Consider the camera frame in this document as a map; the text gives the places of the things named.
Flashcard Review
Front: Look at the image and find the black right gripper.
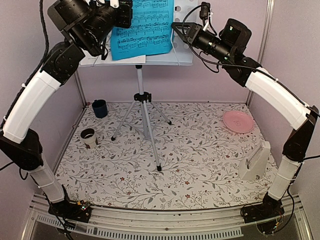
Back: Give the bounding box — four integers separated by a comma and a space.
170, 21, 233, 63

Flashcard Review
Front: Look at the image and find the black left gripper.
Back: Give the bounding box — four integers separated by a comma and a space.
78, 0, 133, 50

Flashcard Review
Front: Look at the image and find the white perforated music stand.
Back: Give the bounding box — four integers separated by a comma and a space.
78, 0, 199, 172

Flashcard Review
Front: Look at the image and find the white sheet music page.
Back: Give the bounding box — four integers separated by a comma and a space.
79, 33, 146, 67

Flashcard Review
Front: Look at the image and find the blue sheet music page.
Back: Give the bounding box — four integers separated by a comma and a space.
110, 0, 174, 61

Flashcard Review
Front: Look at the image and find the white metronome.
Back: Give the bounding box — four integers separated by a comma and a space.
238, 141, 271, 181

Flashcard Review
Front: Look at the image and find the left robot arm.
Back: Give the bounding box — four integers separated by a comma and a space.
0, 0, 133, 217

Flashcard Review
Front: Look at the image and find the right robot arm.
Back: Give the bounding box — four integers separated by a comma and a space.
171, 18, 319, 218

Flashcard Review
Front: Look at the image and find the dark blue cup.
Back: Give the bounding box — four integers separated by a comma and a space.
92, 99, 108, 119

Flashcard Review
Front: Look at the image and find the pink plate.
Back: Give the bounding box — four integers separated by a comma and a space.
222, 110, 254, 134

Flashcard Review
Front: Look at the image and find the white paper coffee cup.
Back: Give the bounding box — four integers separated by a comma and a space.
80, 128, 98, 149

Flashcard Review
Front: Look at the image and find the floral table mat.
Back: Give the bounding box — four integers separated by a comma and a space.
56, 103, 277, 210

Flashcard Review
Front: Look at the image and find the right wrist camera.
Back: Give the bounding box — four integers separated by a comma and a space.
199, 1, 214, 31

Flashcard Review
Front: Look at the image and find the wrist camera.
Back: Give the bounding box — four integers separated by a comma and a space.
93, 0, 120, 9
199, 1, 214, 31

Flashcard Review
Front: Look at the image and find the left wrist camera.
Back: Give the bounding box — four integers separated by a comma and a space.
93, 0, 120, 9

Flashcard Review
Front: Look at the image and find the black right cable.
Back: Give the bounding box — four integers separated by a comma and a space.
181, 4, 320, 111

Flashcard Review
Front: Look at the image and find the black braided left cable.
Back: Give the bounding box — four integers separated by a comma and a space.
38, 0, 51, 63

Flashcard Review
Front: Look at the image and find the left aluminium frame post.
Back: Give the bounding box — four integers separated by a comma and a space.
56, 0, 87, 110

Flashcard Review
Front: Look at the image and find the aluminium frame post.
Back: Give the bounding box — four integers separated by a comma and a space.
246, 0, 276, 107
56, 0, 87, 110

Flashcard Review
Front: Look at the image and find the right aluminium frame post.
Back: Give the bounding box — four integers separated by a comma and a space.
246, 0, 276, 107

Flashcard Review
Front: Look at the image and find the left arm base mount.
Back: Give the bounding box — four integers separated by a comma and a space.
48, 200, 92, 223

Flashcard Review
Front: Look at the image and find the aluminium front rail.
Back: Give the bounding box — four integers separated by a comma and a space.
22, 194, 313, 240

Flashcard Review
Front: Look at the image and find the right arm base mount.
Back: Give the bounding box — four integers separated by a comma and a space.
240, 203, 285, 235

